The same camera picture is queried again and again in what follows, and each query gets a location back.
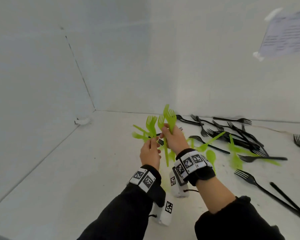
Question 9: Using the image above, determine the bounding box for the person's left hand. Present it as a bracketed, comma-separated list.
[139, 137, 162, 172]

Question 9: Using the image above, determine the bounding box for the person's right hand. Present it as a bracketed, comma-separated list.
[159, 123, 190, 157]

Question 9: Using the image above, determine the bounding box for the green plastic fork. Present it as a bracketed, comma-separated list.
[163, 104, 177, 134]
[157, 114, 170, 167]

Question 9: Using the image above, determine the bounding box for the pile of plastic cutlery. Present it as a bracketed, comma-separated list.
[132, 123, 282, 193]

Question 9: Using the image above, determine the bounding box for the pile of black plastic forks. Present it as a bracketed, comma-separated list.
[147, 114, 300, 223]

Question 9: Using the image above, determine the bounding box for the person's left forearm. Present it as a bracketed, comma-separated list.
[77, 183, 163, 240]

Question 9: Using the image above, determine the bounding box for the black marker left wrist band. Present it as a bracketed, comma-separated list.
[129, 165, 166, 208]

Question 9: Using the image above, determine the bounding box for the black marker wrist band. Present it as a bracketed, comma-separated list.
[129, 165, 166, 208]
[174, 148, 216, 187]

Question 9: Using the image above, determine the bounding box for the black marker right wrist band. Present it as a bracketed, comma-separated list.
[174, 148, 216, 187]

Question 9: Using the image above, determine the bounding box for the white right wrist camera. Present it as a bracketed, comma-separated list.
[169, 171, 190, 199]

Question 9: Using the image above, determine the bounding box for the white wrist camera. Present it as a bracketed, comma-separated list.
[169, 171, 190, 199]
[150, 193, 173, 227]

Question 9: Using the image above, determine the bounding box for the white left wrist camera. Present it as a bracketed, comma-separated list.
[150, 193, 173, 227]

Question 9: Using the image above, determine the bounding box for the small white wall clip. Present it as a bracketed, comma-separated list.
[74, 117, 92, 125]

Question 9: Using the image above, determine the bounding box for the printed paper wall notice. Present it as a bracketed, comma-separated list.
[252, 7, 300, 62]

